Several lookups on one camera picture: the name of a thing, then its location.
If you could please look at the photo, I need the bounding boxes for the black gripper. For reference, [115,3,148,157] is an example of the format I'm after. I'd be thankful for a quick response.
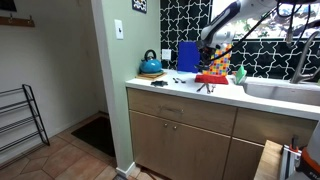
[198,39,216,68]

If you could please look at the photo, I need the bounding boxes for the red mat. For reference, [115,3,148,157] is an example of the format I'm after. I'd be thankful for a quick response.
[194,73,230,86]

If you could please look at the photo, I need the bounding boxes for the dark floor mat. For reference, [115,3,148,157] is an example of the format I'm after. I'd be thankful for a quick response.
[70,115,116,159]

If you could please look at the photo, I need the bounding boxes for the colourful patterned board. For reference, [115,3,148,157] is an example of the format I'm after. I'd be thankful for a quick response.
[202,43,234,77]

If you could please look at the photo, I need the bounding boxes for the blue cutting board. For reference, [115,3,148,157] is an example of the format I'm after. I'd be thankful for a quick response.
[176,41,201,75]

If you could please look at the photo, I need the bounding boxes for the metal tongs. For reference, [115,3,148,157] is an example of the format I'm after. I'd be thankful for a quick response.
[196,83,207,94]

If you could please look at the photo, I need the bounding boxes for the green sponge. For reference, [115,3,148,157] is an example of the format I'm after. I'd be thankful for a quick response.
[233,64,249,85]

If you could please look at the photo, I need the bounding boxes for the black star-shaped trivet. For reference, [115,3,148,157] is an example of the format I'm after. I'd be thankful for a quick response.
[150,79,169,88]

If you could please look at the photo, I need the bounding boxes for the blue kettle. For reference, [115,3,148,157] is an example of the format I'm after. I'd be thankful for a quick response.
[138,49,164,75]

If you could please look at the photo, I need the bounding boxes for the wooden trivet board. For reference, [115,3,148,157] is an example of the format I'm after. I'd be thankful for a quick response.
[135,71,169,82]

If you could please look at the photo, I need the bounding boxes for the stainless steel sink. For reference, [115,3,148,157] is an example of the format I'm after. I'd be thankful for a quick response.
[242,79,320,107]

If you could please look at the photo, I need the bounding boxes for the wooden kitchen cabinet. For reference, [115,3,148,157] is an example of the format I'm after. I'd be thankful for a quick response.
[125,86,320,180]

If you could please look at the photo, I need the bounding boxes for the patterned framed picture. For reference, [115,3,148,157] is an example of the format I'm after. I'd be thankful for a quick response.
[131,0,148,15]

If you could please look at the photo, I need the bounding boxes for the metal faucet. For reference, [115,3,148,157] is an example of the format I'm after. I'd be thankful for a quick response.
[289,31,320,85]

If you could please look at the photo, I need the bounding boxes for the wooden block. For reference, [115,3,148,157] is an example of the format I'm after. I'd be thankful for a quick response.
[253,139,285,180]

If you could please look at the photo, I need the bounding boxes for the black metal shoe rack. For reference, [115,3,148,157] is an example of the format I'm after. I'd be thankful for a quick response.
[0,83,51,156]

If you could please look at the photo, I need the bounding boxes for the dark framed picture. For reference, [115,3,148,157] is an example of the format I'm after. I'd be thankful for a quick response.
[0,0,18,13]

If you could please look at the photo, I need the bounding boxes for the white wall outlet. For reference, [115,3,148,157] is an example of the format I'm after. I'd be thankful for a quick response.
[161,48,173,61]

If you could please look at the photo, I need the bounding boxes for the thick black cable hose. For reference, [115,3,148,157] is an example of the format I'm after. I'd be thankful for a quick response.
[203,2,281,64]

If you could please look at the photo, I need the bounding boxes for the metal drawer handle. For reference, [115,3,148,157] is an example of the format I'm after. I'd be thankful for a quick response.
[159,104,185,115]

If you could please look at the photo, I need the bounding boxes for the white light switch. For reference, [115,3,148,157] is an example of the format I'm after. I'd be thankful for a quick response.
[113,18,125,41]

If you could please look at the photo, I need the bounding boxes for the thin black cable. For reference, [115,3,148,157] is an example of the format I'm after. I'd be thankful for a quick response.
[275,0,320,48]

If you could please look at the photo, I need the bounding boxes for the aluminium profile bracket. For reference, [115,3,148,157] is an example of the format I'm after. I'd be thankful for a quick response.
[278,134,303,180]

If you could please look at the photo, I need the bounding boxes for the wooden coat hook rail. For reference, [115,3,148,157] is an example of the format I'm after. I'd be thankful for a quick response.
[0,13,36,29]

